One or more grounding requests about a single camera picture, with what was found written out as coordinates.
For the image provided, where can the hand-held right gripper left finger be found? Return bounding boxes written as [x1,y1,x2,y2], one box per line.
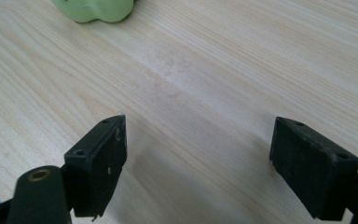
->
[63,114,129,222]

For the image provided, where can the light green rounded object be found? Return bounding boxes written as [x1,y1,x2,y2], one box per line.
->
[50,0,137,24]

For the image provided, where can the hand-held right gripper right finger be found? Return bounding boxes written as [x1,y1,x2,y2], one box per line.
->
[268,116,358,222]

